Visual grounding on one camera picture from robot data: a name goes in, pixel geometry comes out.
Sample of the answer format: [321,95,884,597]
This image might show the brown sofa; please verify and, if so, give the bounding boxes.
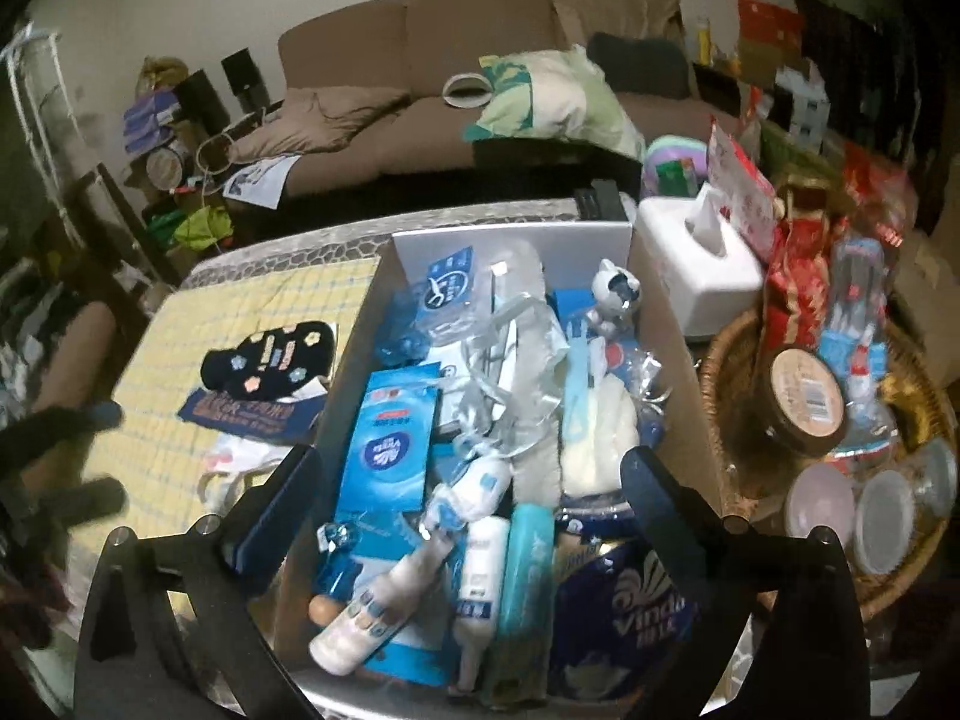
[225,0,743,196]

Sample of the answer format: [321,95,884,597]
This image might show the teal tube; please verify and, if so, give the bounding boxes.
[480,502,557,710]

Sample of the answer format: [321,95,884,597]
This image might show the dark wooden chair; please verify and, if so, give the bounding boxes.
[75,161,181,293]

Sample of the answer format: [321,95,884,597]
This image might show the navy printed banner cloth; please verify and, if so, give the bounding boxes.
[178,382,331,445]

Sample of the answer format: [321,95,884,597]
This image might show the light blue toothbrush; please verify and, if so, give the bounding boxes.
[559,315,601,451]

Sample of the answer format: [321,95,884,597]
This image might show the black speaker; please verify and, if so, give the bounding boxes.
[221,49,267,110]
[172,69,230,132]

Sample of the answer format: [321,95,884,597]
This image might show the round tin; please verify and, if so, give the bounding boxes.
[144,146,185,192]

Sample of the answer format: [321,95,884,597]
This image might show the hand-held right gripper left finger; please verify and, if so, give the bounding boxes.
[73,444,327,720]

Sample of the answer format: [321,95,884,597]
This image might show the navy tissue pack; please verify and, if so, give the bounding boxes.
[547,532,713,713]

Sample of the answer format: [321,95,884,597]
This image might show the white pink packet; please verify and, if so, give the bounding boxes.
[196,431,293,515]

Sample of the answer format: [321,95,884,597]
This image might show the green floral bag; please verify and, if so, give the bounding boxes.
[441,45,646,162]

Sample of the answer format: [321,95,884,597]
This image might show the red cardboard box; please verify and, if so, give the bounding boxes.
[735,0,803,91]

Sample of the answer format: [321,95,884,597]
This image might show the brown padded chair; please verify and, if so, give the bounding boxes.
[15,300,121,481]

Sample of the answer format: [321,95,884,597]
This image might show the purple boxes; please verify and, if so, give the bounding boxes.
[122,86,181,155]

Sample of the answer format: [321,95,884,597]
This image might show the wicker basket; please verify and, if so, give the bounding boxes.
[697,307,960,620]

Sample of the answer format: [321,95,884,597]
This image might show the clear floss pick box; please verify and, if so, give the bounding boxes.
[409,244,496,338]

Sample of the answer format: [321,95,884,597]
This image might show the printed paper sheet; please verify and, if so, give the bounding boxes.
[223,154,301,209]

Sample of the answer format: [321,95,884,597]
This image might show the dark cushion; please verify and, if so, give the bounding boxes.
[585,30,691,102]

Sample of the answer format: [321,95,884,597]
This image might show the brown lid jar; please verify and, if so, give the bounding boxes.
[765,349,848,458]

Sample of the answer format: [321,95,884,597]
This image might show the blue tissue packet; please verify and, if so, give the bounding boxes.
[334,364,443,518]

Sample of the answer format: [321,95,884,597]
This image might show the red gold bag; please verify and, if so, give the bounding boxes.
[761,180,837,353]

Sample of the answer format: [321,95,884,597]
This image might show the grey cardboard box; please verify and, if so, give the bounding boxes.
[270,221,725,720]

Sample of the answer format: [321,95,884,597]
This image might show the purple green item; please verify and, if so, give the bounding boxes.
[641,135,710,200]

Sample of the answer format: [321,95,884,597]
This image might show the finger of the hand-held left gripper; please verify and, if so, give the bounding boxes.
[15,476,128,533]
[0,401,125,466]

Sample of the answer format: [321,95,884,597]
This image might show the red white snack packet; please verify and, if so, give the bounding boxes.
[705,116,781,263]

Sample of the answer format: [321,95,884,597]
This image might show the black patched sock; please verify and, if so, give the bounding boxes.
[199,317,338,400]

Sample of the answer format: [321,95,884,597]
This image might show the green plastic bag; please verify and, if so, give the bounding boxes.
[146,202,233,252]

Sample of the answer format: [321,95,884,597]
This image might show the brown sofa blanket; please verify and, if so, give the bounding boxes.
[225,86,413,170]

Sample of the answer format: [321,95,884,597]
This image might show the white spray bottle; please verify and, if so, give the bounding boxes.
[309,540,443,676]

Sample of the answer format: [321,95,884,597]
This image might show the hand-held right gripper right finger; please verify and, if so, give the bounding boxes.
[619,446,875,720]

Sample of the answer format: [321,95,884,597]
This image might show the white tube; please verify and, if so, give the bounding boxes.
[450,514,512,691]

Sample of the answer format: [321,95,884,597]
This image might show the clear lidded container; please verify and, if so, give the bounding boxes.
[851,469,923,575]
[784,461,856,548]
[911,439,960,518]

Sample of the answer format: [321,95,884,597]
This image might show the white tissue box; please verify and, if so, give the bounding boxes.
[636,184,766,338]

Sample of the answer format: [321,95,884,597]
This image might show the clear plastic bag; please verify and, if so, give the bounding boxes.
[450,240,571,451]

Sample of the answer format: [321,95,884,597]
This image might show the clear bottle pack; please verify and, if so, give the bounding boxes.
[814,236,901,421]

